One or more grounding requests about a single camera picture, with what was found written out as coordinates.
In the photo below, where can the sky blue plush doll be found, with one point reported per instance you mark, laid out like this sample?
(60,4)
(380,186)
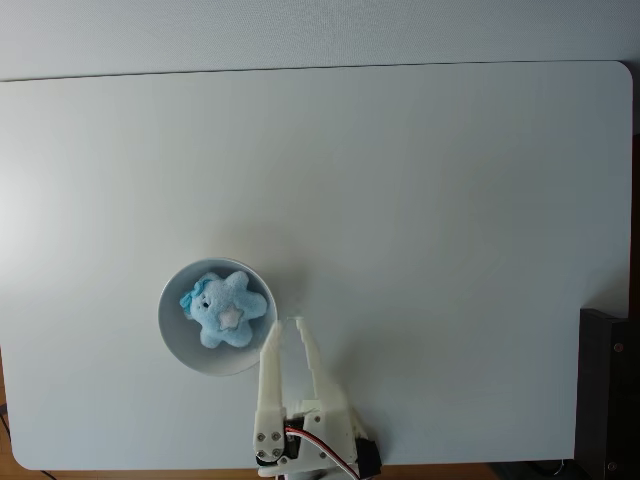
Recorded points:
(225,310)

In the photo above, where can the white ceramic bowl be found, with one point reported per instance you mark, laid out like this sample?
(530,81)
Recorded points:
(175,340)

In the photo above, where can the black table clamp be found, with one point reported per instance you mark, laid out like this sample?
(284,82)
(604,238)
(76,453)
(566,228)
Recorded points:
(371,457)

